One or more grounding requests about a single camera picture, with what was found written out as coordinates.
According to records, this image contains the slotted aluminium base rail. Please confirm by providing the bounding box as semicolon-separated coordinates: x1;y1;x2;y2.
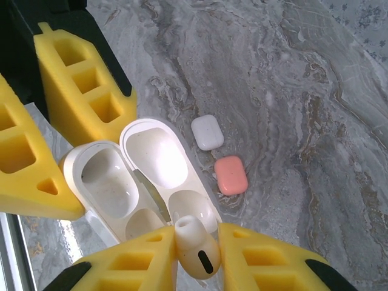
0;211;35;291

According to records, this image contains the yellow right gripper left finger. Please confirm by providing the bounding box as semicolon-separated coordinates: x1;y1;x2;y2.
44;226;180;291

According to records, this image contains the white wireless earbud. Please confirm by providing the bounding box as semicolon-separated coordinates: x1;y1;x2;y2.
173;214;221;280

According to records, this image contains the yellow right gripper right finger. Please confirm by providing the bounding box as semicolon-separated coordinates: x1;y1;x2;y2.
217;222;360;291

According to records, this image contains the pink earbud charging case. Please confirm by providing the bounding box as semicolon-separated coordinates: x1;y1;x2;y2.
213;155;249;196

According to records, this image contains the white earbud charging case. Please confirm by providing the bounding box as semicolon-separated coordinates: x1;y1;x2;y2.
190;113;226;152
58;118;221;245

